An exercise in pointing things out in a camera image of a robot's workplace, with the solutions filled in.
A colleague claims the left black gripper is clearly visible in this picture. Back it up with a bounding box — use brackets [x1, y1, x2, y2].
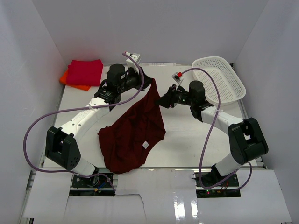
[118, 65, 154, 94]

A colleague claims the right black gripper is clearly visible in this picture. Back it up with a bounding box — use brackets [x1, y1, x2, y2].
[155, 84, 195, 109]

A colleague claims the dark red t-shirt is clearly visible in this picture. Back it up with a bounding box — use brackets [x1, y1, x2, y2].
[98, 80, 166, 174]

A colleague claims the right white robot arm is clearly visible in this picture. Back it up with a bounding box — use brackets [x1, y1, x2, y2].
[156, 81, 269, 189]

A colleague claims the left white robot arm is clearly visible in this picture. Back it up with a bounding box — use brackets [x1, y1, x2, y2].
[45, 64, 152, 186]

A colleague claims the folded crimson t-shirt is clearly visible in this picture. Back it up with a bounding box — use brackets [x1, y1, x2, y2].
[66, 59, 103, 86]

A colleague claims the white perforated plastic basket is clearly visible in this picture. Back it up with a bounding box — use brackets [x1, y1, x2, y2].
[192, 56, 246, 105]

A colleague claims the folded orange t-shirt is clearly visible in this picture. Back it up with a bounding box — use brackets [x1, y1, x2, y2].
[58, 70, 91, 91]

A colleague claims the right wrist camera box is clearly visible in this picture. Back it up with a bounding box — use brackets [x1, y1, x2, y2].
[172, 72, 184, 90]

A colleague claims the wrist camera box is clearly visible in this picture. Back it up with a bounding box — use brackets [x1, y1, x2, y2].
[172, 72, 184, 90]
[125, 52, 141, 72]

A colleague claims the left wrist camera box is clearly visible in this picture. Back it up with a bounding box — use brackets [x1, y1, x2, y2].
[125, 52, 141, 72]

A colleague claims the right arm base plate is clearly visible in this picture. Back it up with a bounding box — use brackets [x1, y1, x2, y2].
[192, 169, 241, 198]

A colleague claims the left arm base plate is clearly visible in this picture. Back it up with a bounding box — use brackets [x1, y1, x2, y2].
[69, 173, 115, 197]

